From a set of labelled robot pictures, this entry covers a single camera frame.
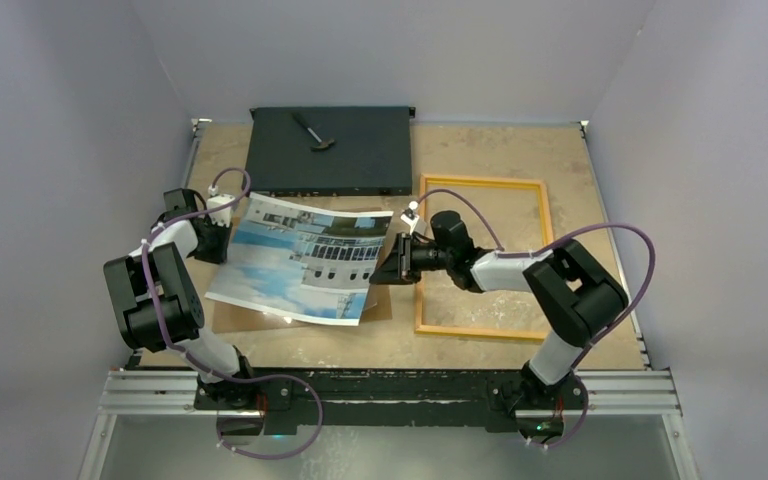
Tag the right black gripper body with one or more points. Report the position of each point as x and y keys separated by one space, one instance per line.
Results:
x=413 y=258

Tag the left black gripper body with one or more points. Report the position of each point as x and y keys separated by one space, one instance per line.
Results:
x=213 y=248

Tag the yellow wooden picture frame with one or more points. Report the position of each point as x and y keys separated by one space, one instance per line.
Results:
x=496 y=269

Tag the sky building photo print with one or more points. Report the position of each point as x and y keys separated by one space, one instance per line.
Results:
x=301 y=262

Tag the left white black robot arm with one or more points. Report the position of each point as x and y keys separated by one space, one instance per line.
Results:
x=156 y=304

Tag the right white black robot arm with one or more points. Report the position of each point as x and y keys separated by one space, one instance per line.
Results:
x=577 y=295

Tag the brown cardboard backing board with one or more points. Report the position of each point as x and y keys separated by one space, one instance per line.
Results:
x=227 y=318

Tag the black flat box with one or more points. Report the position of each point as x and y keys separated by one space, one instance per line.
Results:
x=372 y=155

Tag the small black hammer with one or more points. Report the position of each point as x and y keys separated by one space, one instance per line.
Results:
x=321 y=144

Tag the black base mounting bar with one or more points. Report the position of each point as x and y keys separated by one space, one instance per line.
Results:
x=495 y=400

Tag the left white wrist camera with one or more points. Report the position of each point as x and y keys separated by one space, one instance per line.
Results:
x=221 y=207

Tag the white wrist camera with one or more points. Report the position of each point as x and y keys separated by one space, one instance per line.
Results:
x=413 y=219
x=221 y=207

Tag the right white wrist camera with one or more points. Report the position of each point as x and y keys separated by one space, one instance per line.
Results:
x=413 y=219

